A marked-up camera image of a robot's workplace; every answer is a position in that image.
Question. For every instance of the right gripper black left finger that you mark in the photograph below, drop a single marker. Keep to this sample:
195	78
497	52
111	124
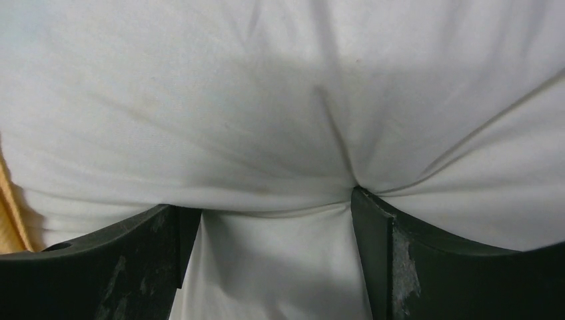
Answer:
131	269

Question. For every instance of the white pillow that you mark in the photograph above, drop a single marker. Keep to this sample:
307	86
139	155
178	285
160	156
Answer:
267	114

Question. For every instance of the blue orange cartoon pillowcase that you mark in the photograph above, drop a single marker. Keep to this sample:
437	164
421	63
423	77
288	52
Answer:
16	235

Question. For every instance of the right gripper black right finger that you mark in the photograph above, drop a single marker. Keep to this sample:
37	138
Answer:
414	270

